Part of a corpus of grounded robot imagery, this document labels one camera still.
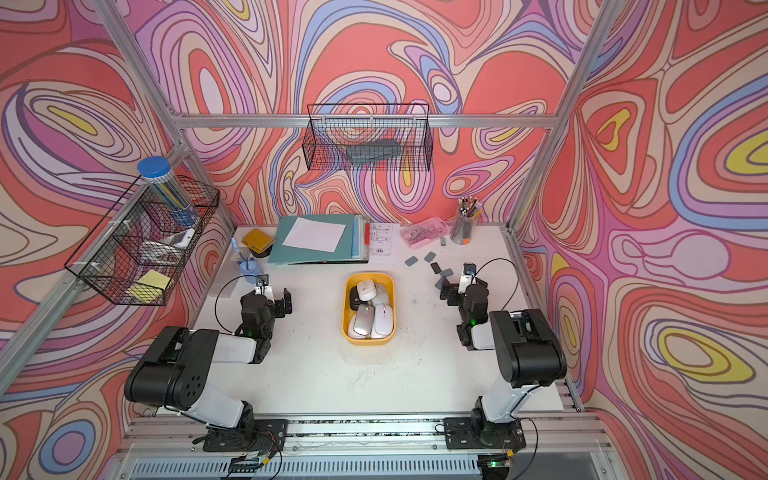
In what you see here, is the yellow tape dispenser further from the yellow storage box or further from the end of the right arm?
the end of the right arm

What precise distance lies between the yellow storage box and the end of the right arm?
0.17m

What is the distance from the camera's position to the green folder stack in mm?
1099

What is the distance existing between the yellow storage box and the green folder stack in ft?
0.35

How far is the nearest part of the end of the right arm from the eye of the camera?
86 cm

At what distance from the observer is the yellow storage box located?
88 centimetres
